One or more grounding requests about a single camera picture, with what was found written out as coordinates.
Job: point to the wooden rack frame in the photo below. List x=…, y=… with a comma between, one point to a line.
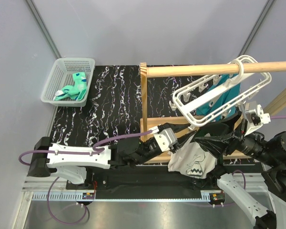
x=143, y=74

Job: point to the mint green sock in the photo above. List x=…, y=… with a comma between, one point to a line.
x=80, y=85
x=66, y=92

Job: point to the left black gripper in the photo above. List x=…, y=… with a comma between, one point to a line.
x=182, y=140

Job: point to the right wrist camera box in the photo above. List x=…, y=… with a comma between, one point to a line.
x=255, y=116

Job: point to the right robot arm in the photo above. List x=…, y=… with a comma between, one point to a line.
x=271, y=153

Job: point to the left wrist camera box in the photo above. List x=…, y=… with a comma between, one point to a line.
x=165, y=139

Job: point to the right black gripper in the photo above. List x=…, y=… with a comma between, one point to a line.
x=218, y=144

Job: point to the white perforated plastic basket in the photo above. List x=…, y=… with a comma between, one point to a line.
x=61, y=76

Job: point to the white plastic clip hanger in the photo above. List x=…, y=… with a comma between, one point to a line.
x=223, y=83

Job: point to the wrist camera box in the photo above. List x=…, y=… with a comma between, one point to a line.
x=165, y=139
x=255, y=116

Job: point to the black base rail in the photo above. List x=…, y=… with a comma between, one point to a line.
x=145, y=184

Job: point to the wooden hanging rod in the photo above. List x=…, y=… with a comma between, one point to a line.
x=231, y=68

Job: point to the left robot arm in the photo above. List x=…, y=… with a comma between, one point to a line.
x=72, y=163

